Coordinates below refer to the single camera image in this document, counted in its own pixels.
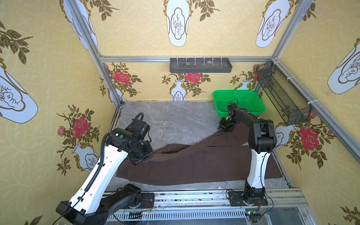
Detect dark brown long pants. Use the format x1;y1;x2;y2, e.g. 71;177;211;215
116;121;284;186

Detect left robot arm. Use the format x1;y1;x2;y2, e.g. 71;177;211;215
56;112;153;225

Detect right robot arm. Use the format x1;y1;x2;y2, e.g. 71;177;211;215
219;103;277;206

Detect green plastic basket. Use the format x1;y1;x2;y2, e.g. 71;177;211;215
213;90;265;118

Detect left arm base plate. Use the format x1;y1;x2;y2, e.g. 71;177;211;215
131;193;155;209

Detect black wire mesh basket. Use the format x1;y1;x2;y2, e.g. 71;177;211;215
256;62;312;125

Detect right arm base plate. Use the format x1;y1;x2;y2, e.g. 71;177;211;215
226;190;269;207

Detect grey wall shelf tray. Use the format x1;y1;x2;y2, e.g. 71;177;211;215
169;57;233;73

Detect aluminium front rail frame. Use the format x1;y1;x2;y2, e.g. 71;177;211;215
104;188;317;225

